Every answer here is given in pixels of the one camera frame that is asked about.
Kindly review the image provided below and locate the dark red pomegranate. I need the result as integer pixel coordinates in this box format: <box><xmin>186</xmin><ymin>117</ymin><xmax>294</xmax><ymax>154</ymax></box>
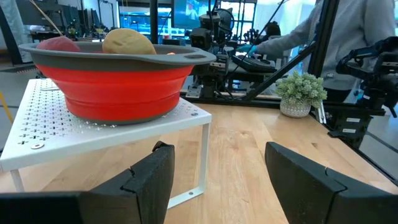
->
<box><xmin>36</xmin><ymin>36</ymin><xmax>81</xmax><ymax>53</ymax></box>

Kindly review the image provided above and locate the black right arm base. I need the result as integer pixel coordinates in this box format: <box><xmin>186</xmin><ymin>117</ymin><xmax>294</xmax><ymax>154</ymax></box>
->
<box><xmin>328</xmin><ymin>105</ymin><xmax>386</xmax><ymax>149</ymax></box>

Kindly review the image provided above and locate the white perforated metal shelf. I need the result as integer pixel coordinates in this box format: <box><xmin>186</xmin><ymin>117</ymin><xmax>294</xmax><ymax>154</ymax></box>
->
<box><xmin>0</xmin><ymin>78</ymin><xmax>213</xmax><ymax>210</ymax></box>

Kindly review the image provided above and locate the green potted plant white pot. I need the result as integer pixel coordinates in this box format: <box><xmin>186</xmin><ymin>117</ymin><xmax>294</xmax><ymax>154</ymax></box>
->
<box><xmin>275</xmin><ymin>70</ymin><xmax>328</xmax><ymax>119</ymax></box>

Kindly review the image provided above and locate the person's hand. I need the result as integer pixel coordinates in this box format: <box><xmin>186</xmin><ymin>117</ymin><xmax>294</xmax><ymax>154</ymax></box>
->
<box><xmin>236</xmin><ymin>44</ymin><xmax>259</xmax><ymax>56</ymax></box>

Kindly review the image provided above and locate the black keyboard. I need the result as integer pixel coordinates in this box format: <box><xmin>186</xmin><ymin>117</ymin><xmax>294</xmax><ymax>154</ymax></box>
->
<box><xmin>231</xmin><ymin>54</ymin><xmax>278</xmax><ymax>75</ymax></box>

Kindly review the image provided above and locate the red collapsible bowl grey rim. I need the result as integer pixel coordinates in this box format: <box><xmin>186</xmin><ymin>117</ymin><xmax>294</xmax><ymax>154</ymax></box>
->
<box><xmin>18</xmin><ymin>41</ymin><xmax>217</xmax><ymax>126</ymax></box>

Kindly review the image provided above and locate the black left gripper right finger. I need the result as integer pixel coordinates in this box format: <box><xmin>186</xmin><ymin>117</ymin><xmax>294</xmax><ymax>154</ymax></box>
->
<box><xmin>264</xmin><ymin>141</ymin><xmax>374</xmax><ymax>224</ymax></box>

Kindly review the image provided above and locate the person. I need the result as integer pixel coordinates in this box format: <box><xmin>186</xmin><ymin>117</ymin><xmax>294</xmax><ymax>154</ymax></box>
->
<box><xmin>253</xmin><ymin>0</ymin><xmax>398</xmax><ymax>103</ymax></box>

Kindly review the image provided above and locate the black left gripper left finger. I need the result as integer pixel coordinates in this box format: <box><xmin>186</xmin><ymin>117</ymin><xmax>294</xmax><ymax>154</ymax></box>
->
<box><xmin>79</xmin><ymin>141</ymin><xmax>175</xmax><ymax>224</ymax></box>

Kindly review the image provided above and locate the brown kiwi fruit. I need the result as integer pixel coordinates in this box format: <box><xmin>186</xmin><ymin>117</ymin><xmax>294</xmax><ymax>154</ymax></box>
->
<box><xmin>102</xmin><ymin>28</ymin><xmax>157</xmax><ymax>55</ymax></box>

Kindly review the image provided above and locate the wall display screen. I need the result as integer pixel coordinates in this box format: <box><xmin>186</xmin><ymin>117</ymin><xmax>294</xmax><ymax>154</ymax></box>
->
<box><xmin>173</xmin><ymin>0</ymin><xmax>218</xmax><ymax>29</ymax></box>

